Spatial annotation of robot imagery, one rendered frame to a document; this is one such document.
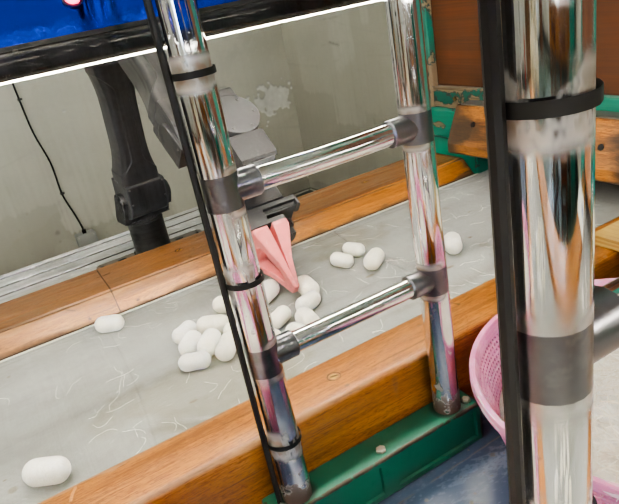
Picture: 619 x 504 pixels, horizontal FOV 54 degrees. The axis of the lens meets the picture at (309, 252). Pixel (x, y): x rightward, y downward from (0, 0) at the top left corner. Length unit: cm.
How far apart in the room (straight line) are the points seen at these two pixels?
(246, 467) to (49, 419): 23
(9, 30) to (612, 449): 50
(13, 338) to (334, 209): 45
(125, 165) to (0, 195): 168
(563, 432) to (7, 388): 61
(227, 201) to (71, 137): 233
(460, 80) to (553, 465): 87
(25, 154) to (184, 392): 213
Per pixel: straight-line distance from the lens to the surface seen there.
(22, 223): 270
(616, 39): 84
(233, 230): 37
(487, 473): 55
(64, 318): 79
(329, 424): 50
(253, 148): 66
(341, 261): 74
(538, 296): 16
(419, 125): 43
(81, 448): 58
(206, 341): 63
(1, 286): 123
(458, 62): 102
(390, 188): 94
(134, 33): 48
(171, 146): 79
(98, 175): 272
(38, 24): 48
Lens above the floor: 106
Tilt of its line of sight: 23 degrees down
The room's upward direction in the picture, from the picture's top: 11 degrees counter-clockwise
